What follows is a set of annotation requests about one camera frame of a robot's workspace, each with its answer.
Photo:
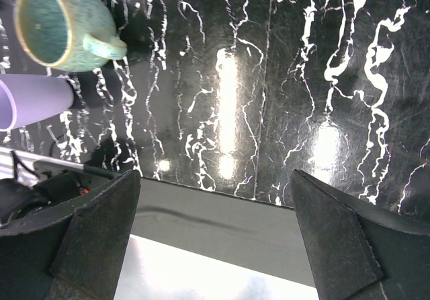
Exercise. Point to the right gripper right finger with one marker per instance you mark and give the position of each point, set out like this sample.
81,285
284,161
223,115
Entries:
358,250

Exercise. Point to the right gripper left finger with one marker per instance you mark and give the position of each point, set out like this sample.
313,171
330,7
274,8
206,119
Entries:
74,250

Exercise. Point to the lavender plastic cup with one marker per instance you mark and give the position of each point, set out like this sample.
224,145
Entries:
29,98

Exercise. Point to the teal ceramic mug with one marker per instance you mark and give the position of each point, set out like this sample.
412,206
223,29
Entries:
67,35

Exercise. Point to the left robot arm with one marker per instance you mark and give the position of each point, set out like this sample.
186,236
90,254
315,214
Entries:
56,184

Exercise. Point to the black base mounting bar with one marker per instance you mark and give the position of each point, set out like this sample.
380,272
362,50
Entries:
254,235

